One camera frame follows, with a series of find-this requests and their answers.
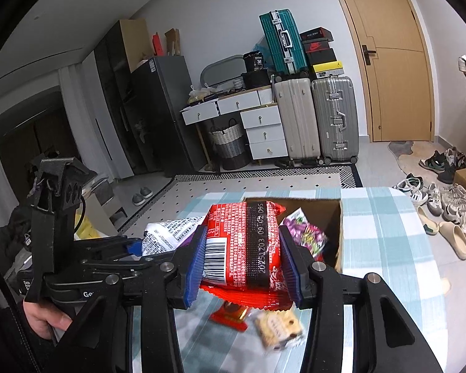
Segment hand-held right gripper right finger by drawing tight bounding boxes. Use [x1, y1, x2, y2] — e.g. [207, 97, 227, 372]
[279, 225, 443, 373]

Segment red chocolate cookie packet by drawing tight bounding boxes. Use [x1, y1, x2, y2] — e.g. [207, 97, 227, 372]
[210, 299, 251, 333]

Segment person's left forearm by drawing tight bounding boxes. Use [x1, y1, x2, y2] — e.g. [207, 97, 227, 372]
[0, 303, 43, 373]

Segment grey oval mirror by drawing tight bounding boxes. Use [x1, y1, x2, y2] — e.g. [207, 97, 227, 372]
[200, 55, 247, 86]

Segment red black shoe box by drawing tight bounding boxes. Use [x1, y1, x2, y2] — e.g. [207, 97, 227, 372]
[302, 39, 329, 53]

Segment grey white side cabinet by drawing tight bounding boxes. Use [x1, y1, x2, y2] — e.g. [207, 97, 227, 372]
[78, 177, 130, 237]

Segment tall black cabinet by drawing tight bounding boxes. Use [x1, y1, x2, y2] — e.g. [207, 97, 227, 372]
[94, 21, 148, 179]

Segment silver purple snack packet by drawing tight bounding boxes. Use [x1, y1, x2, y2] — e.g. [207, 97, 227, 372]
[142, 215, 206, 257]

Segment black door handle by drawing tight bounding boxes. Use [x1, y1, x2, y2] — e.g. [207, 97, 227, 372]
[362, 44, 378, 66]

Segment light blue plastic bag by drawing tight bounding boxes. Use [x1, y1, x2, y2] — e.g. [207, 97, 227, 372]
[252, 37, 270, 67]

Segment wooden door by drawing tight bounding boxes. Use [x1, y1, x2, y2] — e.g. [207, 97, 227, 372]
[324, 0, 439, 142]

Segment beige cookie packet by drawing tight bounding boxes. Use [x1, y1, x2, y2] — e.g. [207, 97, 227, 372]
[254, 311, 305, 350]

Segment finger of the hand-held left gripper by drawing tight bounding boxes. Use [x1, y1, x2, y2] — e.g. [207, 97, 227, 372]
[73, 236, 144, 259]
[81, 254, 160, 280]

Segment dark grey refrigerator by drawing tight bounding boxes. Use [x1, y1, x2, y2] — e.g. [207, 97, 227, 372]
[131, 55, 209, 177]

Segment black shoe box with lid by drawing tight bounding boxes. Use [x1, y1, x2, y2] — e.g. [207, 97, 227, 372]
[300, 27, 334, 41]

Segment purple green snack packet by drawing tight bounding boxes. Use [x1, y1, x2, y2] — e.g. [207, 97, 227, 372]
[281, 208, 329, 261]

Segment narrow brown carton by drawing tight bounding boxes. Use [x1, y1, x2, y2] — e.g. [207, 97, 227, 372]
[164, 28, 181, 57]

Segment beige suitcase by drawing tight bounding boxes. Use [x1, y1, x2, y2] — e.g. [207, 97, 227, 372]
[274, 78, 322, 166]

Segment person's left hand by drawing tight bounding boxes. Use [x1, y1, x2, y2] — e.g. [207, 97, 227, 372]
[23, 299, 74, 338]

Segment beige dotted rug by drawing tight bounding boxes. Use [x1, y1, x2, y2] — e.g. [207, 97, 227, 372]
[118, 165, 363, 234]

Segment silver suitcase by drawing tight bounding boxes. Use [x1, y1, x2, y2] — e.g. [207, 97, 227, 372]
[311, 75, 360, 164]

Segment plain black shoe box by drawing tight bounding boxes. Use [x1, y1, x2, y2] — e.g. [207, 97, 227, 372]
[307, 48, 336, 67]

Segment small thick red snack packet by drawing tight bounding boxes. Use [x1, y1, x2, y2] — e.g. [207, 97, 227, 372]
[198, 200, 296, 311]

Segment black tub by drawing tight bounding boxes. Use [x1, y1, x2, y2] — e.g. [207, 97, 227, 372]
[243, 50, 268, 72]

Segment black storage bag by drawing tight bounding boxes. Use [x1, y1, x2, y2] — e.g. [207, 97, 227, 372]
[241, 71, 272, 89]

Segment scattered pairs of shoes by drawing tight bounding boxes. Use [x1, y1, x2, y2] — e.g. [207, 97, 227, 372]
[390, 148, 466, 261]

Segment flat brown cardboard sheet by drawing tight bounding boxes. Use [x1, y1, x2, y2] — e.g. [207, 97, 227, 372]
[118, 19, 152, 72]

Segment teal suitcase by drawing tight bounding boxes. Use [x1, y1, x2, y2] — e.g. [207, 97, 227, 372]
[259, 10, 309, 76]

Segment irregular beige floor mat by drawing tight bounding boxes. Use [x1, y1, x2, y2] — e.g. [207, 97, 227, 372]
[387, 140, 457, 179]

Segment blue checked tablecloth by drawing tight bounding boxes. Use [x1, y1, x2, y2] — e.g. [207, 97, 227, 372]
[171, 186, 451, 373]

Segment grey woven laundry basket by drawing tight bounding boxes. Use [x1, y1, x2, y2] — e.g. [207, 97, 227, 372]
[208, 118, 249, 171]

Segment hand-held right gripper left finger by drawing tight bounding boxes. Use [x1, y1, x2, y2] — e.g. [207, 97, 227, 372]
[54, 226, 208, 373]

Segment yellow black shoe box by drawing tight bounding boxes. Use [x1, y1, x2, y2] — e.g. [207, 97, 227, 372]
[308, 64, 344, 80]

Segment plastic bags of food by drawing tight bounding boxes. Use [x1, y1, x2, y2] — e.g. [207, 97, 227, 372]
[188, 85, 210, 104]

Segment white desk with drawers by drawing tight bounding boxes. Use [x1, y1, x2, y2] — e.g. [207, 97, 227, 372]
[180, 87, 288, 172]

